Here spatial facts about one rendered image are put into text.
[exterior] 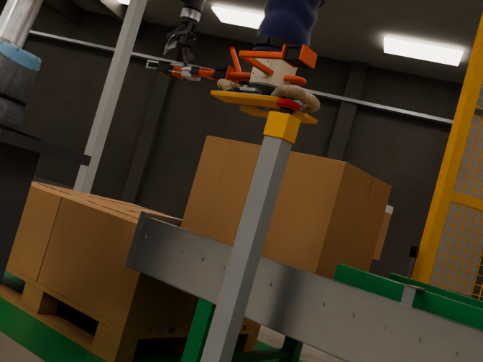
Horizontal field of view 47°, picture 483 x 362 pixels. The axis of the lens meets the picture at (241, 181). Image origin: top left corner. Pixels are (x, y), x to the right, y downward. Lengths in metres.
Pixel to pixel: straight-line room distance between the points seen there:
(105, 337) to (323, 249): 0.99
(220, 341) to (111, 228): 0.96
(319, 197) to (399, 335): 0.52
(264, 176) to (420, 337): 0.57
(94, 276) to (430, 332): 1.41
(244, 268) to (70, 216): 1.23
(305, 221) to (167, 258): 0.49
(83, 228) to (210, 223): 0.69
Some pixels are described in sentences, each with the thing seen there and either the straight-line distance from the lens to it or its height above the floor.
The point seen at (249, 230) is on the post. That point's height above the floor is 0.67.
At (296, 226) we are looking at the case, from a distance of 1.80.
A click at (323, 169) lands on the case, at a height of 0.91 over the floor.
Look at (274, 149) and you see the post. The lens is 1.50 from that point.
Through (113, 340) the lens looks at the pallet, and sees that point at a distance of 2.28.
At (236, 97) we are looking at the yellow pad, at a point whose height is 1.12.
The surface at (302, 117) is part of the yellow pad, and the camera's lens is 2.16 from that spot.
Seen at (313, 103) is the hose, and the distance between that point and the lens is 2.15.
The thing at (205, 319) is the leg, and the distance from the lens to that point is 1.79.
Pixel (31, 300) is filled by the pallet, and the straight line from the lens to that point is 2.69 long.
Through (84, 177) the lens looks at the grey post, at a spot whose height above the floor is 0.57.
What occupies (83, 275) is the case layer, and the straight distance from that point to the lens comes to 2.44.
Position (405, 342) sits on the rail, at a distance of 1.49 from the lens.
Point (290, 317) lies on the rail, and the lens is 1.62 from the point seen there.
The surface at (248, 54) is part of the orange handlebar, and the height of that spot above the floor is 1.24.
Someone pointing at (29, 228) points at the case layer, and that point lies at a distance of 2.78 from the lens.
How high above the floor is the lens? 0.72
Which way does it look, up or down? 3 degrees up
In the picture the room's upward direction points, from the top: 16 degrees clockwise
